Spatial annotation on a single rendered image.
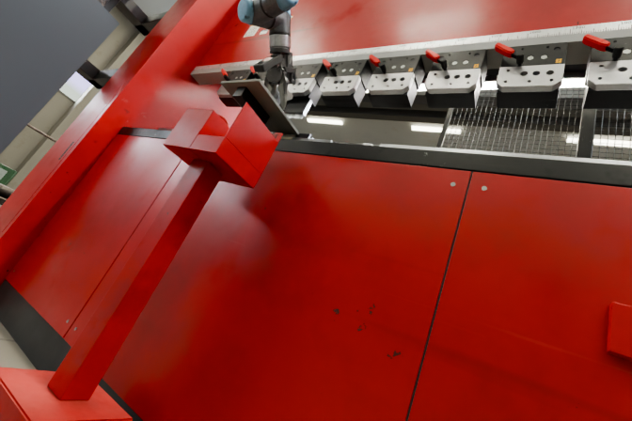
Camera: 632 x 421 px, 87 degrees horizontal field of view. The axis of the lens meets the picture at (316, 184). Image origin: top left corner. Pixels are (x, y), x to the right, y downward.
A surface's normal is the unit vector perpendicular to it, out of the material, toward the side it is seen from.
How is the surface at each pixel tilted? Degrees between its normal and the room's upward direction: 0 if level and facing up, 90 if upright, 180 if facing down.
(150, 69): 90
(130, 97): 90
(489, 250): 90
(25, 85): 90
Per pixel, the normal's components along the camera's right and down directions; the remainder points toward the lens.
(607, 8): -0.43, -0.52
